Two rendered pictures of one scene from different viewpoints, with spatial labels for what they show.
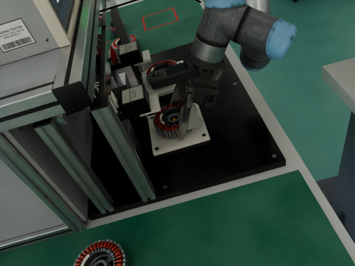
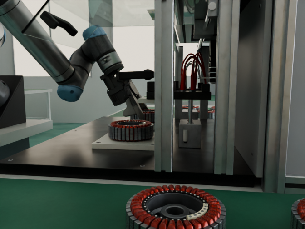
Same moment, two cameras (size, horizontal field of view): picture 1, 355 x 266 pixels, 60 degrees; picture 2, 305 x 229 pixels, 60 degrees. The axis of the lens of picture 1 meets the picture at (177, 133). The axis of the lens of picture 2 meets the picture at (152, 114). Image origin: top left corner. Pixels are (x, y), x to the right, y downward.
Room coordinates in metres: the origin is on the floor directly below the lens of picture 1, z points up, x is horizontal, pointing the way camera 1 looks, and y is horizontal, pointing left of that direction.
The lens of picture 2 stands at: (1.50, 0.08, 0.92)
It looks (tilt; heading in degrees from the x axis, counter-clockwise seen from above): 7 degrees down; 184
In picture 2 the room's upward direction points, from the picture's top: straight up
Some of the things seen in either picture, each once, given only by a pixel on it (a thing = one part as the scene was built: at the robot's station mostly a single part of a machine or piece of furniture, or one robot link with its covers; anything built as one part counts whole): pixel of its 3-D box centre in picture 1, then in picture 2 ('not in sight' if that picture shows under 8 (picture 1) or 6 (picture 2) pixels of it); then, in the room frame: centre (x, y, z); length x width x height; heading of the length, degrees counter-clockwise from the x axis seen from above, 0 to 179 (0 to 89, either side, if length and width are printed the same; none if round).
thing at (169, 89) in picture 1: (165, 79); (131, 139); (0.86, -0.02, 0.78); 0.15 x 0.15 x 0.01; 86
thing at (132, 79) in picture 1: (167, 106); (145, 136); (0.74, 0.00, 0.76); 0.64 x 0.47 x 0.02; 176
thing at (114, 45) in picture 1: (125, 44); (174, 216); (1.21, 0.09, 0.77); 0.11 x 0.11 x 0.04
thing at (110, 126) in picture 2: (162, 73); (131, 129); (0.86, -0.02, 0.80); 0.11 x 0.11 x 0.04
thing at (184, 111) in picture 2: (123, 136); (189, 118); (0.62, 0.14, 0.80); 0.08 x 0.05 x 0.06; 176
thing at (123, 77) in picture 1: (121, 86); (189, 132); (0.87, 0.13, 0.80); 0.08 x 0.05 x 0.06; 176
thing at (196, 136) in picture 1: (176, 127); not in sight; (0.62, 0.00, 0.78); 0.15 x 0.15 x 0.01; 86
